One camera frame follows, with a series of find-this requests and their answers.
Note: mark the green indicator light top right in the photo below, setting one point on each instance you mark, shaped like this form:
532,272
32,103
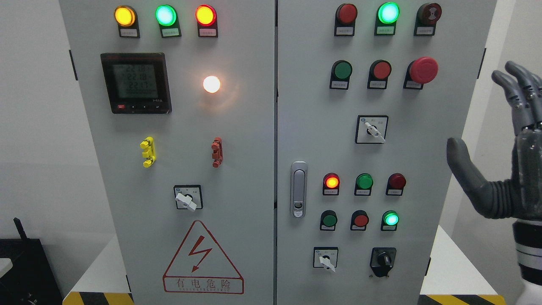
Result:
386,19

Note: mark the yellow indicator light top left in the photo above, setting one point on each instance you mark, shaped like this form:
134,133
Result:
127,20

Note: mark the red push button upper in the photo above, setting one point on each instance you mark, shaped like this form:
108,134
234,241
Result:
378,74

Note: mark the green indicator light middle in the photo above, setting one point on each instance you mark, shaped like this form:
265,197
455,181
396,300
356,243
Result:
363,185

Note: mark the digital power meter display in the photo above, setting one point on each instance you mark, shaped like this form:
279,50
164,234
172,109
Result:
137,83

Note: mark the green indicator light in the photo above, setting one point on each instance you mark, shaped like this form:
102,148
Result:
167,20
386,19
363,185

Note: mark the gray rotary switch left door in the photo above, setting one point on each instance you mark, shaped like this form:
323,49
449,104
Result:
188,197

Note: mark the white lit indicator lamp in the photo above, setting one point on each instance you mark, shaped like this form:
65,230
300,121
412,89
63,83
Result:
211,84

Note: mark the red indicator light top left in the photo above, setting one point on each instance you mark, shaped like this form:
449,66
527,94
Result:
207,21

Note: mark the black rotary knob switch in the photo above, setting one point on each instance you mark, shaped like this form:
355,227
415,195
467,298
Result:
382,260

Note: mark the red push button lower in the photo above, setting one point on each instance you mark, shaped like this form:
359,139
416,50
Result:
359,220

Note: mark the red electrical hazard warning sticker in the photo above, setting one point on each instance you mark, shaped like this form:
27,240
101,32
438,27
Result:
200,265

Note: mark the green push button upper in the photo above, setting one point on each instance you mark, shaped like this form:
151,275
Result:
340,75

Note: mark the red emergency stop button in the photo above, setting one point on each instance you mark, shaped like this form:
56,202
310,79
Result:
420,71

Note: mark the dark red buzzer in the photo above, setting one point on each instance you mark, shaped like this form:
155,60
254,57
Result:
427,16

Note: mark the silver door handle lock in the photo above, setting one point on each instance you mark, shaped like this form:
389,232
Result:
298,188

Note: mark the gray robotic right hand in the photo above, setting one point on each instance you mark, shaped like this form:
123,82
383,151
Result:
520,195

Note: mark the lit green push button lower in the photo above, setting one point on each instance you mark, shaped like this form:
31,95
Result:
390,220

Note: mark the lit red indicator light middle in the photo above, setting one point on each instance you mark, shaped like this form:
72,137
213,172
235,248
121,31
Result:
331,184

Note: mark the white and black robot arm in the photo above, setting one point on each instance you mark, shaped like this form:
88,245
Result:
528,239

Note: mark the gray rotary switch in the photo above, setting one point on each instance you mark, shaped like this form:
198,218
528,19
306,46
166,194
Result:
326,258
371,129

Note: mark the gray right cabinet door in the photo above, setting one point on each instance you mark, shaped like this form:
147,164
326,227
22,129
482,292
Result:
317,125

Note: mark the green indicator light top left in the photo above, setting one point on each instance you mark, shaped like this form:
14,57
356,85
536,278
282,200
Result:
167,20

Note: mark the gray cabinet door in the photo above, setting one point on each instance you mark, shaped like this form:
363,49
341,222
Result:
238,197
317,125

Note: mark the red indicator light top right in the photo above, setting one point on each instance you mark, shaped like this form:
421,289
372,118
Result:
345,20

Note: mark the gray left cabinet door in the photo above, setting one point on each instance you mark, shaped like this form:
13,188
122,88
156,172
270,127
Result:
238,197

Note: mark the black box with antenna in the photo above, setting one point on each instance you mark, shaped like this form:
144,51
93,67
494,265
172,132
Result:
30,281

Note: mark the red push button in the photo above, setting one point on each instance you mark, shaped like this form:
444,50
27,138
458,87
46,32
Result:
378,74
359,220

